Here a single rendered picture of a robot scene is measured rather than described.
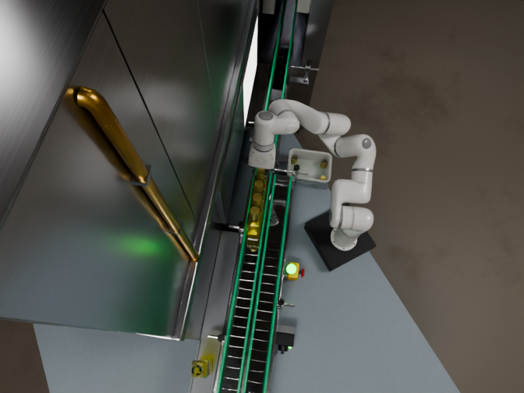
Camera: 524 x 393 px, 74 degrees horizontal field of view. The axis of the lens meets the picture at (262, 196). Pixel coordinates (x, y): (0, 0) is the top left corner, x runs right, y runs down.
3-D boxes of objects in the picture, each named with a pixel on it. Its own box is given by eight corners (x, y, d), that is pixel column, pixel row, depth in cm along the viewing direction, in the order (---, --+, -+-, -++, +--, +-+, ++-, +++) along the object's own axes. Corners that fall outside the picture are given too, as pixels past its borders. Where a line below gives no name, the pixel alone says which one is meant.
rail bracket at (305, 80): (285, 84, 205) (289, 54, 184) (313, 87, 204) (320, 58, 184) (285, 90, 203) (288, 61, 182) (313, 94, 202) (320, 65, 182)
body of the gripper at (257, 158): (248, 147, 125) (247, 168, 134) (276, 151, 125) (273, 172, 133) (251, 133, 130) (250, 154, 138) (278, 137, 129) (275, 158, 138)
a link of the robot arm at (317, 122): (322, 139, 132) (276, 136, 121) (307, 118, 139) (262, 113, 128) (333, 121, 126) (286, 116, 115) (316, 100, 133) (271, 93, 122)
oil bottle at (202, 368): (199, 358, 137) (187, 361, 113) (213, 358, 137) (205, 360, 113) (198, 374, 135) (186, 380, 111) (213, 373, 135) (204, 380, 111)
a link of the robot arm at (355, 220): (365, 239, 149) (377, 227, 134) (334, 236, 149) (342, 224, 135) (364, 218, 153) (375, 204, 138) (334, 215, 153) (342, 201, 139)
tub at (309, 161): (288, 155, 189) (289, 146, 181) (329, 161, 188) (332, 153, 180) (285, 184, 182) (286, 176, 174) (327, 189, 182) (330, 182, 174)
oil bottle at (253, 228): (249, 226, 159) (248, 209, 140) (260, 228, 159) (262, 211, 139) (246, 237, 157) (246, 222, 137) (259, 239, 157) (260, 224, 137)
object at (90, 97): (191, 251, 102) (79, 76, 35) (201, 253, 102) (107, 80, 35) (189, 262, 100) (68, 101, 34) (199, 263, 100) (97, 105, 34)
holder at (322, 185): (278, 154, 190) (279, 147, 182) (328, 161, 189) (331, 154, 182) (274, 182, 183) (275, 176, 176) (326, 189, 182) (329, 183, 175)
